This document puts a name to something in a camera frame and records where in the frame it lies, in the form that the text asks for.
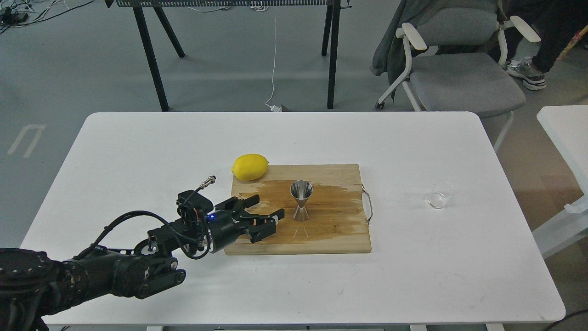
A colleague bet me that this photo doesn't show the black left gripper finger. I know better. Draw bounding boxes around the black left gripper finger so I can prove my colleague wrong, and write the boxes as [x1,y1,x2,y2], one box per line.
[216,194,259,212]
[248,209,285,243]

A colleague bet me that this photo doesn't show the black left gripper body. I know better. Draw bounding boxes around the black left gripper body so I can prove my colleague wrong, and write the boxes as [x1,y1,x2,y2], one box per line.
[207,210,260,253]

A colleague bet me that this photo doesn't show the steel double jigger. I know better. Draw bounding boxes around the steel double jigger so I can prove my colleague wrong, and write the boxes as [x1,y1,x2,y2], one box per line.
[290,180,313,223]

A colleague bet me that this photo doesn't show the small clear glass cup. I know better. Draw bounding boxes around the small clear glass cup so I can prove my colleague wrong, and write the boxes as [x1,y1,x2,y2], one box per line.
[427,180,454,209]

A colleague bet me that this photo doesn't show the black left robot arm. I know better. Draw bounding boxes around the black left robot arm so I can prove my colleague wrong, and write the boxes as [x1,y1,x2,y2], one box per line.
[0,176,285,331]

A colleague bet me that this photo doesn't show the yellow lemon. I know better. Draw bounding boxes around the yellow lemon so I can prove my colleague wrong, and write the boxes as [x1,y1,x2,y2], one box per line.
[231,154,269,182]

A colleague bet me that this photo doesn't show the wooden cutting board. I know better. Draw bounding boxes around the wooden cutting board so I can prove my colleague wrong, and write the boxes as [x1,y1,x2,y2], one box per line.
[224,164,372,255]

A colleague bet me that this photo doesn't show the dark grey jacket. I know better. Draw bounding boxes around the dark grey jacket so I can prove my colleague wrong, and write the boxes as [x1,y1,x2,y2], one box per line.
[370,0,506,90]

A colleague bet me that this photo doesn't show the black-legged background table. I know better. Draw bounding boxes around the black-legged background table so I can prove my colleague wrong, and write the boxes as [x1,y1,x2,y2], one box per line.
[104,0,352,112]

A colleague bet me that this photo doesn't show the grey office chair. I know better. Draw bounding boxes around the grey office chair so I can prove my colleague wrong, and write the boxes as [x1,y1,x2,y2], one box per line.
[372,0,540,152]

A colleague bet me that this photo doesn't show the person's leg and sneaker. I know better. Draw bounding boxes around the person's leg and sneaker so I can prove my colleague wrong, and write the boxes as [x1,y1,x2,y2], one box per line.
[488,0,588,91]

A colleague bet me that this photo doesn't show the colourful broom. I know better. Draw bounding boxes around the colourful broom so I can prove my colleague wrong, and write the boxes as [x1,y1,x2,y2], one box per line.
[557,25,588,61]

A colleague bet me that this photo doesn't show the white hanging cable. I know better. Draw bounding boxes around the white hanging cable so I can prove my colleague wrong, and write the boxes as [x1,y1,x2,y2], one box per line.
[264,6,282,112]

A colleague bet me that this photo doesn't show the black floor cables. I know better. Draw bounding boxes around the black floor cables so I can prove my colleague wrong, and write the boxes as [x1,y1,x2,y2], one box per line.
[0,0,95,33]

